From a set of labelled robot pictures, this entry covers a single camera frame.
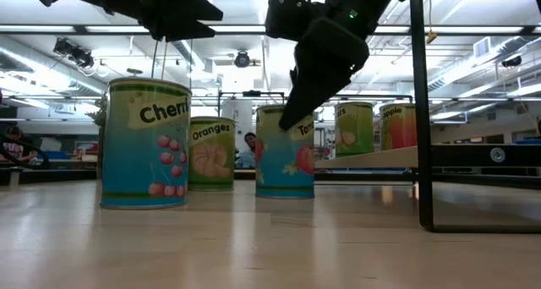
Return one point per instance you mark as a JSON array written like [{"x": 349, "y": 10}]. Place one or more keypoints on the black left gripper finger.
[
  {"x": 181, "y": 6},
  {"x": 181, "y": 32}
]

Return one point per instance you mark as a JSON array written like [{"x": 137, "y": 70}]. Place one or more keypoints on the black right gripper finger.
[{"x": 308, "y": 94}]

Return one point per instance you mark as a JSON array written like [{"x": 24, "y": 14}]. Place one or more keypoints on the pears can green label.
[{"x": 355, "y": 128}]

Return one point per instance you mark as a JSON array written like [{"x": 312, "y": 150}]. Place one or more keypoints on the tomatoes can blue label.
[{"x": 279, "y": 170}]

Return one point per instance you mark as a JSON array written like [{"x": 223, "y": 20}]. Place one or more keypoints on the pineapple can orange label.
[{"x": 397, "y": 128}]

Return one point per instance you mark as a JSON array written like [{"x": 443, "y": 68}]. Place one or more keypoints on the oranges can green label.
[{"x": 211, "y": 162}]

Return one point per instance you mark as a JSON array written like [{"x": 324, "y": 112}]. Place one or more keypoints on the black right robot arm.
[{"x": 372, "y": 1}]

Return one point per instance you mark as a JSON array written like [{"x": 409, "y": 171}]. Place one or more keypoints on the wooden shelf black metal legs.
[{"x": 424, "y": 154}]

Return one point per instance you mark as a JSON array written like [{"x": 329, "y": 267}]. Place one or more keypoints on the small ceiling disc fixture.
[{"x": 134, "y": 71}]

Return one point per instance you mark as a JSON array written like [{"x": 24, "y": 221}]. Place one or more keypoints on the black ceiling device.
[{"x": 74, "y": 54}]

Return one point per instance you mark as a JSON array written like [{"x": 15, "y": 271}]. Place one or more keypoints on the white round column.
[{"x": 238, "y": 116}]

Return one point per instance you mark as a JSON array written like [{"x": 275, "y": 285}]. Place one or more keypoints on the person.
[
  {"x": 14, "y": 147},
  {"x": 249, "y": 143}
]

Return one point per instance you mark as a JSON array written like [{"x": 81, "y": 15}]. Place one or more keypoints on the yellow hanging tag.
[{"x": 431, "y": 37}]

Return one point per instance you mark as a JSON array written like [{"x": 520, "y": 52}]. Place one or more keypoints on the green potted plant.
[{"x": 101, "y": 111}]

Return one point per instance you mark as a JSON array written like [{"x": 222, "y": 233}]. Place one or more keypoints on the cherries can blue label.
[{"x": 139, "y": 162}]

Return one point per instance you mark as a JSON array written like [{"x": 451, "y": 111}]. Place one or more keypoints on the ceiling air vent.
[{"x": 482, "y": 48}]

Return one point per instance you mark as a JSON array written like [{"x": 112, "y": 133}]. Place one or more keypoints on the black ceiling fixture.
[{"x": 511, "y": 61}]

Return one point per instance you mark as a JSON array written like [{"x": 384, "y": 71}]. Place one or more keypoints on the overhead frame bar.
[{"x": 105, "y": 34}]

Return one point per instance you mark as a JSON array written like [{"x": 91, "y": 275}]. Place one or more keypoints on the thin black background frame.
[{"x": 251, "y": 93}]

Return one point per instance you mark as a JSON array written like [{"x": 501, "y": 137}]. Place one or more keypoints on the round overhead camera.
[{"x": 242, "y": 59}]

